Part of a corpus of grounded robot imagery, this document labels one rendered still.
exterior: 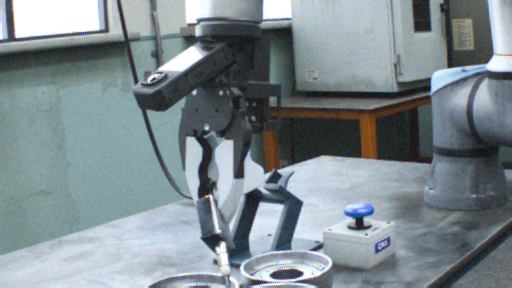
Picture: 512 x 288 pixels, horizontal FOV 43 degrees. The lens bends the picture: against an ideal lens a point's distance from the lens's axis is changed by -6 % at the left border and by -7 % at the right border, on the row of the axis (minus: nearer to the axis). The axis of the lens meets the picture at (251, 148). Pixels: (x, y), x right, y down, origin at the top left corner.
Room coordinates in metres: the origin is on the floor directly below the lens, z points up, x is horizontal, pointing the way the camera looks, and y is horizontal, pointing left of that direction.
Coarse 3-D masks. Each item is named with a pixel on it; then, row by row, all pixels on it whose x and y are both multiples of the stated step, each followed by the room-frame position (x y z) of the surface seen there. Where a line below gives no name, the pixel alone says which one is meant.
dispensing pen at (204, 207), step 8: (208, 184) 0.73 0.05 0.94; (216, 184) 0.74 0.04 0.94; (208, 192) 0.73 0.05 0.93; (200, 200) 0.71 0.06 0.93; (208, 200) 0.71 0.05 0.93; (200, 208) 0.70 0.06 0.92; (208, 208) 0.70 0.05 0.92; (200, 216) 0.70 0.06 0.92; (208, 216) 0.69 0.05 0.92; (200, 224) 0.69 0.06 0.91; (208, 224) 0.69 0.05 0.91; (208, 232) 0.68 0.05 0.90; (208, 240) 0.68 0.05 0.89; (216, 240) 0.69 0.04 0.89; (216, 248) 0.68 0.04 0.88; (224, 248) 0.68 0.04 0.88; (216, 256) 0.68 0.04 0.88; (224, 256) 0.67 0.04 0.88; (224, 264) 0.67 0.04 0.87; (224, 272) 0.66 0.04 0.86; (224, 280) 0.66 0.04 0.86
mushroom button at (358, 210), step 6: (354, 204) 0.85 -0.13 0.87; (360, 204) 0.85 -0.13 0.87; (366, 204) 0.85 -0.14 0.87; (348, 210) 0.84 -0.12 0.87; (354, 210) 0.83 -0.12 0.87; (360, 210) 0.83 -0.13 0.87; (366, 210) 0.83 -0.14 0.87; (372, 210) 0.84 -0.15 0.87; (348, 216) 0.84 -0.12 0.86; (354, 216) 0.83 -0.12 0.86; (360, 216) 0.83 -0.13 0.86; (360, 222) 0.84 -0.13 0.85
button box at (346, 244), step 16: (336, 224) 0.87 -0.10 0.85; (352, 224) 0.85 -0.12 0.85; (368, 224) 0.84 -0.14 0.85; (384, 224) 0.85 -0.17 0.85; (336, 240) 0.83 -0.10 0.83; (352, 240) 0.81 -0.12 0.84; (368, 240) 0.80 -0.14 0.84; (384, 240) 0.83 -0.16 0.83; (336, 256) 0.83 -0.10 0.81; (352, 256) 0.82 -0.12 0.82; (368, 256) 0.80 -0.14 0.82; (384, 256) 0.83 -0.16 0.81
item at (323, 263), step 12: (276, 252) 0.78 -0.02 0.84; (288, 252) 0.78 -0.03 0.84; (300, 252) 0.78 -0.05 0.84; (312, 252) 0.77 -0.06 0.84; (252, 264) 0.77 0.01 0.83; (264, 264) 0.78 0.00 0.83; (276, 264) 0.78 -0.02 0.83; (312, 264) 0.76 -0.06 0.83; (324, 264) 0.75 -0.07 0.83; (252, 276) 0.71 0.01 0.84; (264, 276) 0.73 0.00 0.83; (276, 276) 0.75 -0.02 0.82; (288, 276) 0.76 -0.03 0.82; (300, 276) 0.75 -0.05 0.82; (312, 276) 0.69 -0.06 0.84; (324, 276) 0.70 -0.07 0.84
